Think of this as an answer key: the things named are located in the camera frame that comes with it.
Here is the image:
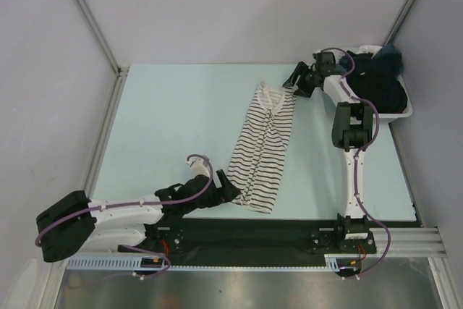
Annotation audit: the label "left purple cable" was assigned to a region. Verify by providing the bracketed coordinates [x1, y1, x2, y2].
[34, 153, 214, 287]

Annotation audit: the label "black white striped tank top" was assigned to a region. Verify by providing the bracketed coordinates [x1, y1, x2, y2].
[226, 81, 296, 214]

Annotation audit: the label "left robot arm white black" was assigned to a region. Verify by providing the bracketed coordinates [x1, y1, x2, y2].
[35, 170, 240, 263]

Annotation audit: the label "dark clothes pile in basket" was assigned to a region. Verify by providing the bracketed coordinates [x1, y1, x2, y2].
[338, 44, 409, 114]

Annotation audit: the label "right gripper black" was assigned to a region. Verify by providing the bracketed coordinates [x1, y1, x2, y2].
[284, 62, 318, 98]

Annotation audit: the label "aluminium corner post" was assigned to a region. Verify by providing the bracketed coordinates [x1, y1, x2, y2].
[73, 0, 122, 76]
[383, 0, 441, 48]

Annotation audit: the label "white slotted cable duct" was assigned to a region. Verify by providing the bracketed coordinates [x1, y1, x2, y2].
[67, 253, 362, 272]

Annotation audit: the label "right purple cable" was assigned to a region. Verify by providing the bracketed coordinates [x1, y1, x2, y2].
[314, 47, 391, 281]

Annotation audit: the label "left aluminium corner post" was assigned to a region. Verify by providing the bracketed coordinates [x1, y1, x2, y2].
[73, 0, 122, 76]

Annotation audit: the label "purple cable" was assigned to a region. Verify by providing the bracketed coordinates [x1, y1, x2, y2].
[34, 153, 214, 287]
[314, 47, 391, 281]

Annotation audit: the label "aluminium front rail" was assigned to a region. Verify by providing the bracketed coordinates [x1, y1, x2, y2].
[52, 225, 448, 256]

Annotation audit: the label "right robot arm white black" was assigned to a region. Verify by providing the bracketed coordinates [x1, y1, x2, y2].
[282, 48, 379, 253]

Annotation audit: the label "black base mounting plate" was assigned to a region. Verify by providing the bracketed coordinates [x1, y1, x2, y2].
[132, 217, 377, 268]

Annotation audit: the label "white plastic laundry basket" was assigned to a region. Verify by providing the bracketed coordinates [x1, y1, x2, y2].
[345, 45, 414, 124]

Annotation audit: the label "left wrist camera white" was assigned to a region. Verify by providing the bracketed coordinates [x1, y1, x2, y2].
[187, 157, 211, 178]

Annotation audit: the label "right aluminium corner post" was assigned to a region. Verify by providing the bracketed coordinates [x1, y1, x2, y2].
[383, 0, 441, 48]

